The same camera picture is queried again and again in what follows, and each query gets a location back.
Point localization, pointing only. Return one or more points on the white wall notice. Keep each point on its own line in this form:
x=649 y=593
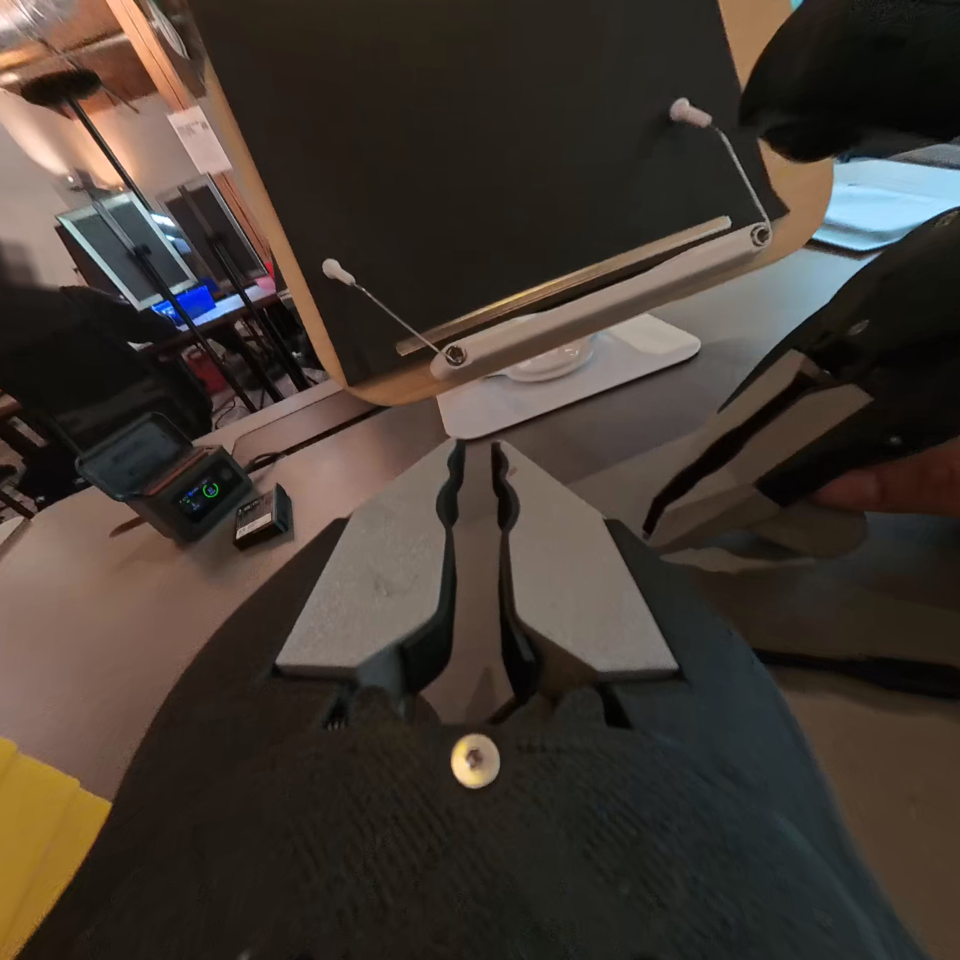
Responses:
x=199 y=136

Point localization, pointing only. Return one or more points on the dark cloth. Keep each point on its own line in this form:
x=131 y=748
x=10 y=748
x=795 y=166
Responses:
x=862 y=67

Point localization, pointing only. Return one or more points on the grey framed screen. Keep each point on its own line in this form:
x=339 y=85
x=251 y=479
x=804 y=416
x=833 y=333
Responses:
x=127 y=251

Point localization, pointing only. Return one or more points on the dark green battery charger case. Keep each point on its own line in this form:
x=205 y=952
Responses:
x=161 y=457

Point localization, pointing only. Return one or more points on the yellow plastic bin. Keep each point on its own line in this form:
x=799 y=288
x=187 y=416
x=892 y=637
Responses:
x=37 y=825

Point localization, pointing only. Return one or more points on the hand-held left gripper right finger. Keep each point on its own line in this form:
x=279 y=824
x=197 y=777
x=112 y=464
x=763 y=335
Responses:
x=585 y=592

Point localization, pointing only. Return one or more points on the person's right hand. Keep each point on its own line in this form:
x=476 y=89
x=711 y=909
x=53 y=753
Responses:
x=900 y=487

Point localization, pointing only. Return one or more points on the white paper sheet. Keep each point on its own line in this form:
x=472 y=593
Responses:
x=892 y=202

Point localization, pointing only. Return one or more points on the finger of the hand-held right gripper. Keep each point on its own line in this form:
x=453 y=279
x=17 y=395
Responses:
x=810 y=427
x=750 y=532

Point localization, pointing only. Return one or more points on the blue storage bin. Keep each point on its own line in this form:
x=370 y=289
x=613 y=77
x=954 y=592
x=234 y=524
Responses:
x=184 y=300

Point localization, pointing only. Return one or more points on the black camera battery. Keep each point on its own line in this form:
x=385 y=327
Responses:
x=262 y=517

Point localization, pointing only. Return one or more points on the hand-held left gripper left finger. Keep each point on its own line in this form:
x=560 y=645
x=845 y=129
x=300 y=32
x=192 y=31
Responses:
x=375 y=585

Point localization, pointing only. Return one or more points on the black floor lamp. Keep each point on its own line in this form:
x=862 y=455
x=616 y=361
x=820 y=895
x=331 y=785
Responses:
x=60 y=84

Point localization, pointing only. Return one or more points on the black office chair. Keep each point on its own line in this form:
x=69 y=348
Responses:
x=90 y=360

